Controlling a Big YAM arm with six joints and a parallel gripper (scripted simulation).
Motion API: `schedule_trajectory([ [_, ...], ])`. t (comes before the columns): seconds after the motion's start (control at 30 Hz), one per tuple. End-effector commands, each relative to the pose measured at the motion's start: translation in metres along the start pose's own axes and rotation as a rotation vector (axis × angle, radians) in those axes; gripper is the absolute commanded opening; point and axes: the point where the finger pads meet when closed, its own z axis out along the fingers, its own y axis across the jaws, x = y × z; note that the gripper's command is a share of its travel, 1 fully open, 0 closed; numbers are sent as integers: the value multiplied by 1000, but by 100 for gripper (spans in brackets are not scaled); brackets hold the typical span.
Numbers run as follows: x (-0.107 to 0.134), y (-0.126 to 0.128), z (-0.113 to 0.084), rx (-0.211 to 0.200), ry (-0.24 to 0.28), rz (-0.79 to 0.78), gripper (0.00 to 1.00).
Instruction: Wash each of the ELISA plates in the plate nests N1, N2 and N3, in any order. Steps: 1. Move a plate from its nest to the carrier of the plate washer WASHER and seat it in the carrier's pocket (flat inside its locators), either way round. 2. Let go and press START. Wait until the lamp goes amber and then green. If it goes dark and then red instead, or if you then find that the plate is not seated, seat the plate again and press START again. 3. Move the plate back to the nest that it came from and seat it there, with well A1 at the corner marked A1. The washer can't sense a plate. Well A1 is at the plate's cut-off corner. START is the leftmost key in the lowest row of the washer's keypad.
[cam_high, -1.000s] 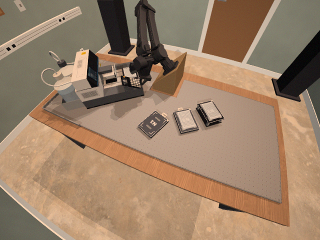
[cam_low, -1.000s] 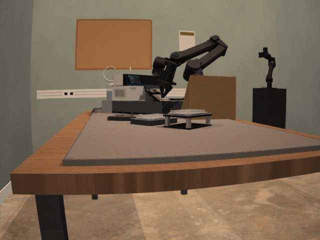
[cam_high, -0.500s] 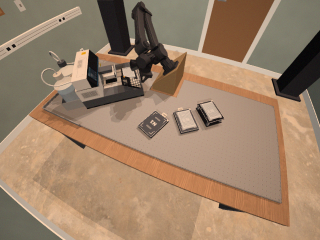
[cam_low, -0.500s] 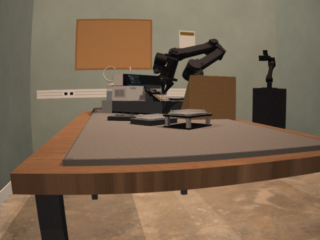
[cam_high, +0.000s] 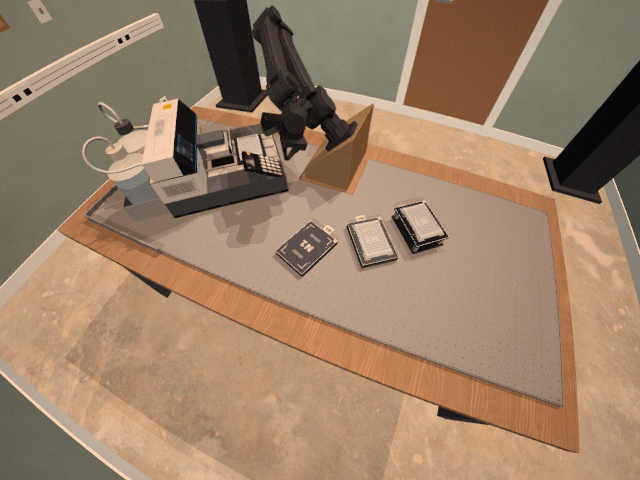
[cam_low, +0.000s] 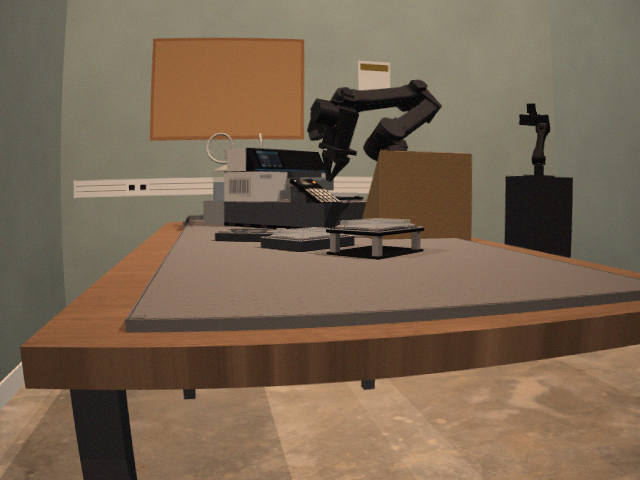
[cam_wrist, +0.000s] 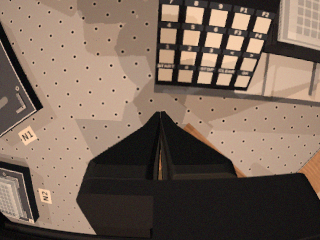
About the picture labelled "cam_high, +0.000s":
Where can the white microplate with grid of square wells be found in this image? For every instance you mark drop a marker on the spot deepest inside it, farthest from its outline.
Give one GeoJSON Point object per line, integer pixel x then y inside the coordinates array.
{"type": "Point", "coordinates": [365, 237]}
{"type": "Point", "coordinates": [249, 144]}
{"type": "Point", "coordinates": [426, 227]}

